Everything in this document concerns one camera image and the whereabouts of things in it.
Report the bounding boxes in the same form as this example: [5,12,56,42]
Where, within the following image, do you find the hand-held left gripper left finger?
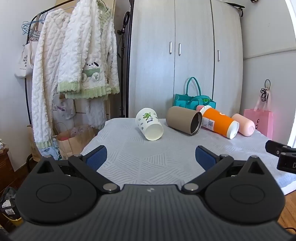
[30,145,121,194]

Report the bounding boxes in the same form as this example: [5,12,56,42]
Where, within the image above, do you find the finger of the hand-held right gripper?
[265,140,292,156]

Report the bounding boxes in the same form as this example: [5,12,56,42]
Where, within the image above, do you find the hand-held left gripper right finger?
[181,145,271,194]

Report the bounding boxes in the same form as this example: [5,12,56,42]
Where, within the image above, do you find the white paper cup green print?
[135,108,164,141]

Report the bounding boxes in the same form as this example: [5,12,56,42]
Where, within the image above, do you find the pink cup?
[231,113,255,137]

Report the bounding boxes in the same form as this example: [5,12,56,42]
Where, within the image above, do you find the pink gift bag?
[243,88,274,139]

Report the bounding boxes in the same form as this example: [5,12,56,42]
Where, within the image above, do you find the orange tumbler white rim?
[200,105,240,140]

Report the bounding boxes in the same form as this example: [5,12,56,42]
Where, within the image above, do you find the blue white packet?
[43,138,62,161]

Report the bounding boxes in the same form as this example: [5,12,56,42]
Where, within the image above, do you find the white fleece pants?
[86,98,107,130]

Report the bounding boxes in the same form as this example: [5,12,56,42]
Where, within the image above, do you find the tan steel tumbler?
[166,106,203,136]

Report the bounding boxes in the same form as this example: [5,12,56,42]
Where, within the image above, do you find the grey patterned table cloth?
[80,117,296,195]

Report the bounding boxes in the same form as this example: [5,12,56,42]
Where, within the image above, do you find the white printed plastic bag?
[53,93,76,120]

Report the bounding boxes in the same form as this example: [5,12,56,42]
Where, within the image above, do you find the teal tote bag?
[173,77,216,110]

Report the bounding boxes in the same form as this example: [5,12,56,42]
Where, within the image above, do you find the wooden cabinet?
[0,144,17,187]

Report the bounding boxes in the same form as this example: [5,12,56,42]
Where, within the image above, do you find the long white fleece robe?
[31,9,77,149]

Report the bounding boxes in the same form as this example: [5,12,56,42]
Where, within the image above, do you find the black clothes rack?
[23,0,80,127]

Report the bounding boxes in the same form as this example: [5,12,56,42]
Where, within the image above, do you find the black plastic bag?
[0,186,23,221]

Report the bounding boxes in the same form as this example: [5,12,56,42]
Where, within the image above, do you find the grey wardrobe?
[128,0,244,118]

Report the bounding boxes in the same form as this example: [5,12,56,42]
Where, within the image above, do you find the white fleece jacket green trim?
[57,0,120,100]

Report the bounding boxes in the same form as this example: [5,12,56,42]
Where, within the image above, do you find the white canvas tote bag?
[14,23,44,79]

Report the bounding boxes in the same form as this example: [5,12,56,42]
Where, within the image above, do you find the dark item on wardrobe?
[223,1,245,17]

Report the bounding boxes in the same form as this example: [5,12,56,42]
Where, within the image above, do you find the black hair ties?
[260,79,271,102]

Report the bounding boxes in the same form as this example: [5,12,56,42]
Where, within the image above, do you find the blue wire hangers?
[22,11,48,42]

